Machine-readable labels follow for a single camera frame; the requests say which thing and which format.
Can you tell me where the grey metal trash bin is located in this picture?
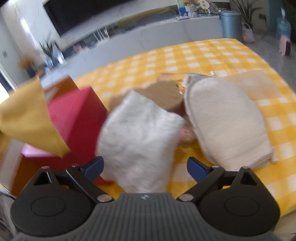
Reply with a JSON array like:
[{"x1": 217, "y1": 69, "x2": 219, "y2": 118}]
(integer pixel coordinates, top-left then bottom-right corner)
[{"x1": 219, "y1": 10, "x2": 243, "y2": 42}]

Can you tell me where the pink space heater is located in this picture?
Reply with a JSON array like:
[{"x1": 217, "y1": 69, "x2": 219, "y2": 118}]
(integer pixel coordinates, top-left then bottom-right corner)
[{"x1": 279, "y1": 36, "x2": 292, "y2": 56}]

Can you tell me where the green potted plant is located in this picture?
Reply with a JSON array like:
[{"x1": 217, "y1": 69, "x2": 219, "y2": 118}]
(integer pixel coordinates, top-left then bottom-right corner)
[{"x1": 231, "y1": 0, "x2": 263, "y2": 25}]

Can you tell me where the white wifi router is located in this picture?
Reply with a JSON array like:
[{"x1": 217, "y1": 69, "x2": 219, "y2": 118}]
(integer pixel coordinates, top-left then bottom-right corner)
[{"x1": 93, "y1": 27, "x2": 110, "y2": 42}]

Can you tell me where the orange cardboard box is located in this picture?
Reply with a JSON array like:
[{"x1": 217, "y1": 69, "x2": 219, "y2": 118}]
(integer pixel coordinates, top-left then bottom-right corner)
[{"x1": 1, "y1": 77, "x2": 77, "y2": 196}]

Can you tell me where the white marble tv console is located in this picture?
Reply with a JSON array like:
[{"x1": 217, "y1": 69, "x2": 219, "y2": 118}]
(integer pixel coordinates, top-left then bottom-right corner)
[{"x1": 41, "y1": 16, "x2": 223, "y2": 81}]

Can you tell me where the white terry mitt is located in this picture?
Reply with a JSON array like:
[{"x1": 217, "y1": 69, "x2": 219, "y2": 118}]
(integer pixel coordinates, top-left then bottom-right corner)
[{"x1": 183, "y1": 74, "x2": 274, "y2": 171}]

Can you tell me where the brown plush cloth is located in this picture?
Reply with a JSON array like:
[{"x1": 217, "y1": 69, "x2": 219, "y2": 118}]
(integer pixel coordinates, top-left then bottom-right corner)
[{"x1": 108, "y1": 79, "x2": 186, "y2": 113}]

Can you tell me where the green plant in vase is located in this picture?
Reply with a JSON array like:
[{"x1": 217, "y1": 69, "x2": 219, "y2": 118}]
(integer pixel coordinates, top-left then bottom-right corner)
[{"x1": 38, "y1": 31, "x2": 56, "y2": 67}]

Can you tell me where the pink fluffy toy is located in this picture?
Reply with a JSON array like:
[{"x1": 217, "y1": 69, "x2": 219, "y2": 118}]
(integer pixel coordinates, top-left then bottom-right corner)
[{"x1": 180, "y1": 119, "x2": 196, "y2": 145}]

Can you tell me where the blue water jug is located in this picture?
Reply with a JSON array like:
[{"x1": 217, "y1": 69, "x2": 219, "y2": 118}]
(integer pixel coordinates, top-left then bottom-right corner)
[{"x1": 276, "y1": 8, "x2": 291, "y2": 39}]

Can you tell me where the red box lid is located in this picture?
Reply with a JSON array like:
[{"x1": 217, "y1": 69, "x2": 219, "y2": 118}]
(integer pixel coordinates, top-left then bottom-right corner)
[{"x1": 21, "y1": 85, "x2": 115, "y2": 187}]

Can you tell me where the yellow checkered cloth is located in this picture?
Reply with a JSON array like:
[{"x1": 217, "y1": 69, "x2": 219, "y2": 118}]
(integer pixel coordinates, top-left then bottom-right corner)
[{"x1": 77, "y1": 39, "x2": 295, "y2": 215}]

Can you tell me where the white fluffy towel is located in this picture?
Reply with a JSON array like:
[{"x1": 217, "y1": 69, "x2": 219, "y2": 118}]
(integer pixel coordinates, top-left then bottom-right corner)
[{"x1": 96, "y1": 90, "x2": 185, "y2": 193}]

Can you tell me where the black curved television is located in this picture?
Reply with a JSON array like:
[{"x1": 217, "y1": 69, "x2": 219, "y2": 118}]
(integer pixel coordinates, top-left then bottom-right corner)
[{"x1": 43, "y1": 0, "x2": 146, "y2": 36}]

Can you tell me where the pink woven basket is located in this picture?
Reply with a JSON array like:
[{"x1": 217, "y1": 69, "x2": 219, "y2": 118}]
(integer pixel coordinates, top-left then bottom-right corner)
[{"x1": 242, "y1": 23, "x2": 255, "y2": 43}]

